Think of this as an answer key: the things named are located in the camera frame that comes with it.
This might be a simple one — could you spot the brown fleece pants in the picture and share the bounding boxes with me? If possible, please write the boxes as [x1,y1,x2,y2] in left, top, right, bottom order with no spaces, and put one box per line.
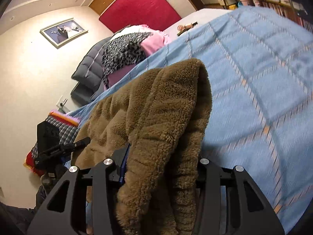
[72,58,212,234]

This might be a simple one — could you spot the plaid pillow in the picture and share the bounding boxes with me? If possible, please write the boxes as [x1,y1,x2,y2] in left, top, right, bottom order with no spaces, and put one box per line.
[31,110,80,160]

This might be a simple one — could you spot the grey upholstered headboard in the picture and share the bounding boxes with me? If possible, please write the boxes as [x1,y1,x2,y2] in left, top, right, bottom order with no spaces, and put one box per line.
[71,37,111,106]

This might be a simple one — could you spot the framed wedding photo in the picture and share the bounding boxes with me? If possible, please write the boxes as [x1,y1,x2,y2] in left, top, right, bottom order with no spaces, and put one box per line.
[40,18,88,49]

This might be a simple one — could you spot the leopard print blanket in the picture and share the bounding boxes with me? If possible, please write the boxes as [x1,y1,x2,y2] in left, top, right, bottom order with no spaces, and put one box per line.
[102,32,152,87]

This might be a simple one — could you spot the blue patterned bed cover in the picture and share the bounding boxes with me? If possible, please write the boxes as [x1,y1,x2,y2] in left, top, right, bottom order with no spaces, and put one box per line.
[66,6,313,233]

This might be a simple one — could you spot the pink quilt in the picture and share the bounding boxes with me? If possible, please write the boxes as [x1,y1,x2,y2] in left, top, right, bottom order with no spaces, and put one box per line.
[102,24,171,89]

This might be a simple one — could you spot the red mattress against wardrobe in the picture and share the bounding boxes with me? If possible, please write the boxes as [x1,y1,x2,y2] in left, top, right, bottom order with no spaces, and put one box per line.
[99,0,181,32]

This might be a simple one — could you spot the hair dryer on bed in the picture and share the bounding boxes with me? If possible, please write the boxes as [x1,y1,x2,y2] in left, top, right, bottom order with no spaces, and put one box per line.
[177,22,198,37]

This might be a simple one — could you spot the white bed sheet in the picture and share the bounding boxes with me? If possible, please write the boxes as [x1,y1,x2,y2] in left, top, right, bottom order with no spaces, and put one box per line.
[163,8,231,40]

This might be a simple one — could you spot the pink trash bin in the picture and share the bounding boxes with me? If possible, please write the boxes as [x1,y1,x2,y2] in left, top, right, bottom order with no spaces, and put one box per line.
[238,0,249,7]

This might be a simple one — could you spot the wooden bookshelf with books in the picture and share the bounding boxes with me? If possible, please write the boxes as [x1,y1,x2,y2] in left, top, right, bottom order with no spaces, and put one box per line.
[253,0,312,32]

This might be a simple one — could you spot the wall power socket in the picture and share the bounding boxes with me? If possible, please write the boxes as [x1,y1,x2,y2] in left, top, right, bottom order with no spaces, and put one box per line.
[56,96,67,109]

